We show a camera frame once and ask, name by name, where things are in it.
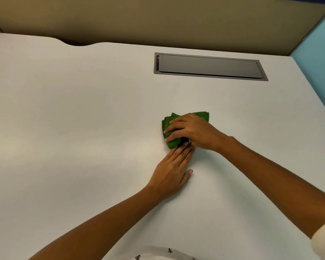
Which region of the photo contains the person's right hand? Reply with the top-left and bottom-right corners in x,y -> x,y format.
164,113 -> 234,152

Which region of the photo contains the person's left hand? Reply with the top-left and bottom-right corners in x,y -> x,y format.
146,142 -> 196,201

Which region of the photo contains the green cloth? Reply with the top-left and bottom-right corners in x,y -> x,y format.
162,112 -> 210,150

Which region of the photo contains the person's right forearm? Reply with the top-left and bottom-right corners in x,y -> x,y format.
222,136 -> 325,239

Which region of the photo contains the person's left forearm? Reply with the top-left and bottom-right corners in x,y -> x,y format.
28,185 -> 163,260

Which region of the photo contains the grey desk cable hatch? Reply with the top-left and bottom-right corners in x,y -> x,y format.
153,52 -> 269,82

